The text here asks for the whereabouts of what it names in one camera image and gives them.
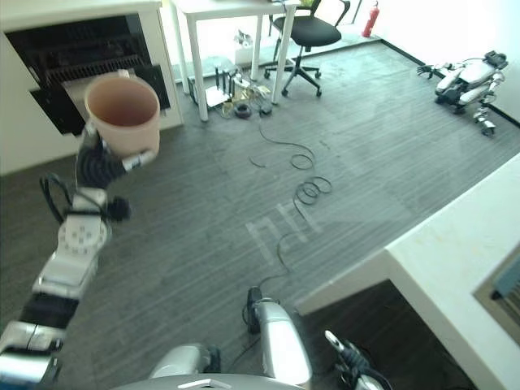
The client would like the yellow wire bundle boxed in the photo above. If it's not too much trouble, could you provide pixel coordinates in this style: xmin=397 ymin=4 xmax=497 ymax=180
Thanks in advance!
xmin=233 ymin=79 xmax=272 ymax=107

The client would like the white cabinet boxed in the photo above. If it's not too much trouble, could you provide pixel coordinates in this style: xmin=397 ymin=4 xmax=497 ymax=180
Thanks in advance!
xmin=0 ymin=0 xmax=184 ymax=176

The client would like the white box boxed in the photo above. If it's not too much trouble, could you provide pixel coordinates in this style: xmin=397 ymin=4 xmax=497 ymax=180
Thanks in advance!
xmin=233 ymin=30 xmax=255 ymax=67

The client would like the black dishwasher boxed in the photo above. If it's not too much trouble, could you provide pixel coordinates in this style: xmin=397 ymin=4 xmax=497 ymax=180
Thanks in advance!
xmin=3 ymin=15 xmax=171 ymax=137

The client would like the silver humanoid robot lying down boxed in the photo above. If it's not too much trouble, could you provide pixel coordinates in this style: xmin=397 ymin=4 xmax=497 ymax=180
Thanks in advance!
xmin=416 ymin=50 xmax=509 ymax=137

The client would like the robot leg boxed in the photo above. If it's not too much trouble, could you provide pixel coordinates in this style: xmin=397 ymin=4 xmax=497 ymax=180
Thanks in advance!
xmin=243 ymin=286 xmax=314 ymax=388
xmin=148 ymin=343 xmax=223 ymax=379

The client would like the red fire extinguisher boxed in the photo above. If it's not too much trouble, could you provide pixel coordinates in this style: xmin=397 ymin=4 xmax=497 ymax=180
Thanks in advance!
xmin=361 ymin=0 xmax=381 ymax=38

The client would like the robot left leg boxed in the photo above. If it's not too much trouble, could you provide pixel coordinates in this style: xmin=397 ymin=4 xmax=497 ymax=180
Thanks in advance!
xmin=148 ymin=343 xmax=223 ymax=379

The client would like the long black cable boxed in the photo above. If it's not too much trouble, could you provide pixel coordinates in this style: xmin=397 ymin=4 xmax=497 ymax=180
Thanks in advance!
xmin=249 ymin=116 xmax=332 ymax=290

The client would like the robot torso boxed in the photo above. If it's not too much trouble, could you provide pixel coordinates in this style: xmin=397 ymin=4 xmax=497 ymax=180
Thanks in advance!
xmin=108 ymin=373 xmax=302 ymax=390

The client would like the silver dishwasher rack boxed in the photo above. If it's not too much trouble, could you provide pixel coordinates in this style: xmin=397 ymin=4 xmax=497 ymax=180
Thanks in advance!
xmin=44 ymin=56 xmax=148 ymax=123

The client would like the white router with black antennas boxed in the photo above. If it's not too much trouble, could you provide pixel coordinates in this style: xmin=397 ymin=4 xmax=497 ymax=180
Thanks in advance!
xmin=205 ymin=67 xmax=241 ymax=109

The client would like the white counter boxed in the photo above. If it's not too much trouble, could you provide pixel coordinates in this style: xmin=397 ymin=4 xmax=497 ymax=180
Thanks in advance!
xmin=294 ymin=152 xmax=520 ymax=390

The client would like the white table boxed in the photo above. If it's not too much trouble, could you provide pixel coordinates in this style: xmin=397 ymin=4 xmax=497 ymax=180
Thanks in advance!
xmin=170 ymin=0 xmax=301 ymax=122

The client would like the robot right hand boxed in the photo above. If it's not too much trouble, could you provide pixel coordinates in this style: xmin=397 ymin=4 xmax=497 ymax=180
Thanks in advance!
xmin=323 ymin=329 xmax=392 ymax=390

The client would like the black office chair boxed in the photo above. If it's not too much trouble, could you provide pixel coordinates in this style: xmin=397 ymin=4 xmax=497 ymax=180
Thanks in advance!
xmin=263 ymin=0 xmax=351 ymax=98

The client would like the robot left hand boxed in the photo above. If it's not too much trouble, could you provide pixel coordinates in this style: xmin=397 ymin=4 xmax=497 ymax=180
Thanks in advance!
xmin=75 ymin=121 xmax=155 ymax=191

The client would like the robot right leg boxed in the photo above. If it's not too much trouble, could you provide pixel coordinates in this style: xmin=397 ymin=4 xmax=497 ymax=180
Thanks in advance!
xmin=243 ymin=286 xmax=314 ymax=388

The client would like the pink plastic cup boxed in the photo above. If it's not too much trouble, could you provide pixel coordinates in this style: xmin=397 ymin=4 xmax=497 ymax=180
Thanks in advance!
xmin=84 ymin=76 xmax=162 ymax=160

